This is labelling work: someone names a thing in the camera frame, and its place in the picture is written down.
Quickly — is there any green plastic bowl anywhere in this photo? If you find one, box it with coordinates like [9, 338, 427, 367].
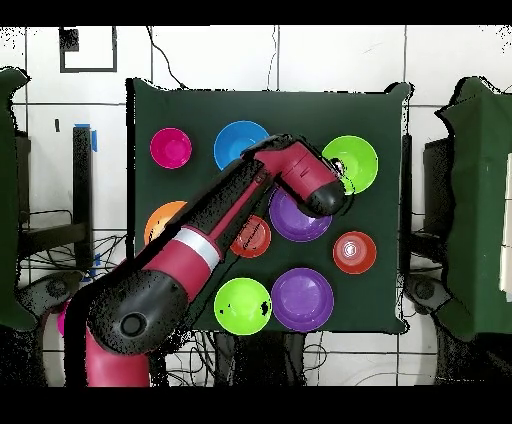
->
[213, 277, 274, 336]
[321, 134, 380, 196]

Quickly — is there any purple plastic bowl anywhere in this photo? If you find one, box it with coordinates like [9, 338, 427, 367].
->
[268, 186, 334, 244]
[270, 267, 335, 333]

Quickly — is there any large orange plastic bowl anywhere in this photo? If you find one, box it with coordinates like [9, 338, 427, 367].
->
[143, 200, 188, 245]

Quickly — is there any dark green tablecloth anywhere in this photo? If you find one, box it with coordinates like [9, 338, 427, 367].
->
[125, 77, 413, 336]

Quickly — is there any orange-red plastic bowl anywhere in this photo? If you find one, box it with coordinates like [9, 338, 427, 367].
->
[332, 230, 378, 276]
[229, 214, 272, 259]

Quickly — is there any blue plastic bowl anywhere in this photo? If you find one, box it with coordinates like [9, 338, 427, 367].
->
[212, 120, 271, 172]

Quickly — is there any green cloth side table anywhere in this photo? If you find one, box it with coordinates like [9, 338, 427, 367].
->
[434, 75, 512, 343]
[0, 66, 37, 333]

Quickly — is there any pink plastic bowl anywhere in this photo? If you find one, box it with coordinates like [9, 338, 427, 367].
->
[149, 127, 193, 170]

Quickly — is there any black pedestal foot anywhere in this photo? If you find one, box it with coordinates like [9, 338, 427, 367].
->
[17, 271, 87, 317]
[403, 273, 453, 317]

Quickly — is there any black post with blue tape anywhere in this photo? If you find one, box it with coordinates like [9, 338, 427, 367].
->
[72, 122, 99, 273]

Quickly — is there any grey square floor frame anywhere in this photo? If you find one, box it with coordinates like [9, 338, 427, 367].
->
[58, 26, 119, 74]

